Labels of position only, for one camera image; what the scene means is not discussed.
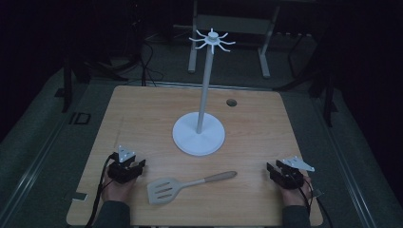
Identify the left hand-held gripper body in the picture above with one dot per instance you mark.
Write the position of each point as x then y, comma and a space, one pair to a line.
122, 172

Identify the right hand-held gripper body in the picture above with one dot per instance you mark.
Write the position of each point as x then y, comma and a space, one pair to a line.
293, 177

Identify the person's left hand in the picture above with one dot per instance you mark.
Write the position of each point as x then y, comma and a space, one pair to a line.
118, 190

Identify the person's right hand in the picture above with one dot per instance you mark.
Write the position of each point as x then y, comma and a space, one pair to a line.
294, 196

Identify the white hook rack stand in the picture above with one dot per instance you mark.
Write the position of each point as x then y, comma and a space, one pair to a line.
199, 136

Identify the black metal stand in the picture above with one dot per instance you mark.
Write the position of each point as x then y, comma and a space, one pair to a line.
67, 85

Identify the grey metal table frame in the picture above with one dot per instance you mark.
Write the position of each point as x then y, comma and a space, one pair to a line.
265, 53

